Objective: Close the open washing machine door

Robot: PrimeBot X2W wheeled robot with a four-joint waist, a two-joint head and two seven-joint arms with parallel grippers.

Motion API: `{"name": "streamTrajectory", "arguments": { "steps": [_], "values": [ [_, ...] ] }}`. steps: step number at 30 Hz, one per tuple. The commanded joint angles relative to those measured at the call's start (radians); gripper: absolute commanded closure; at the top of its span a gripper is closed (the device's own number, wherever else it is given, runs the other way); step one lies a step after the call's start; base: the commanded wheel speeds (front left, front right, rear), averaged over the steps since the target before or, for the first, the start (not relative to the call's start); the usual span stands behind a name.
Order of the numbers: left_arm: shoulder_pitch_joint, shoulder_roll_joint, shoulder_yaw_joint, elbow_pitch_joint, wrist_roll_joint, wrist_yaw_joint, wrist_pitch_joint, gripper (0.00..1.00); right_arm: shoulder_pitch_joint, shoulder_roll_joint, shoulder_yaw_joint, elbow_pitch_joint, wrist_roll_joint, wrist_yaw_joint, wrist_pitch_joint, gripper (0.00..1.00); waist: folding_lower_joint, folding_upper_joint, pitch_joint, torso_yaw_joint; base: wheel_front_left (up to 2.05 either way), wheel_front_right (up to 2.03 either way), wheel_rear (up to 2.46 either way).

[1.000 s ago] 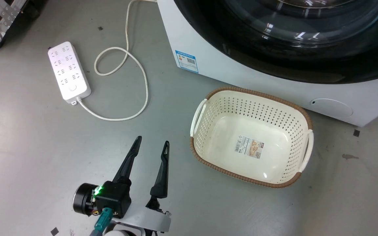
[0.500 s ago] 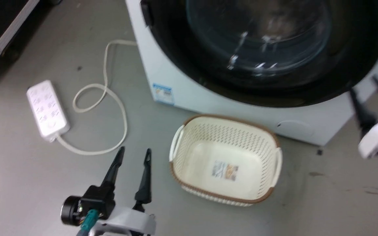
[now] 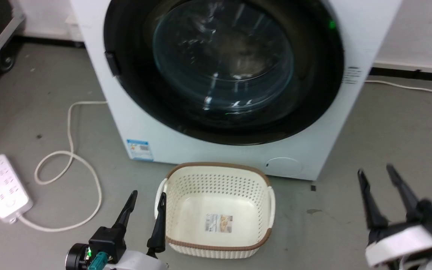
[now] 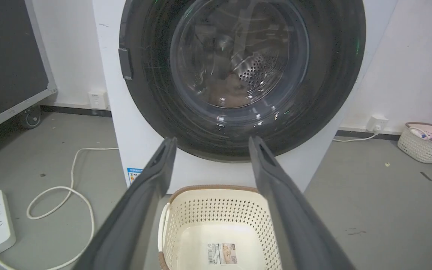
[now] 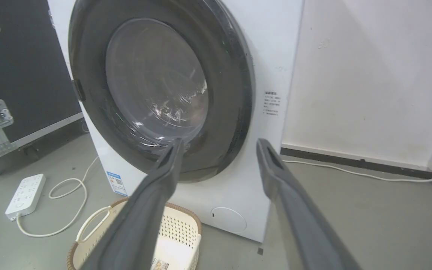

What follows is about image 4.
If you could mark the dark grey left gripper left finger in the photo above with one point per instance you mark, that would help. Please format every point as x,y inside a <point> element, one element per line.
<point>126,228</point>

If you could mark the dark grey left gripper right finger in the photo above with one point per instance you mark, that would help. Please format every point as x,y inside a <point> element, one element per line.
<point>298,228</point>

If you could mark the white front-load washing machine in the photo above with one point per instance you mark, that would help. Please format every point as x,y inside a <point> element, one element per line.
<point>137,127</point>

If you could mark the round black washing machine door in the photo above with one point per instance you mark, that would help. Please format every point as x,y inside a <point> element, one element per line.
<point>238,75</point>

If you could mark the cream perforated laundry basket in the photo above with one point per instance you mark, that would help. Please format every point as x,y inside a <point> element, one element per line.
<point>216,225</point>

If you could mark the cream basket with toys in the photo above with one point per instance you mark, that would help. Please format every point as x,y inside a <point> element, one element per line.
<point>422,148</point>

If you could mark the white wall socket with plug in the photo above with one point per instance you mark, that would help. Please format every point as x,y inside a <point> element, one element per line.
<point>376,123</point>

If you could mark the dark board on wheeled frame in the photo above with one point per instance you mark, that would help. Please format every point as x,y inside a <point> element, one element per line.
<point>6,56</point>

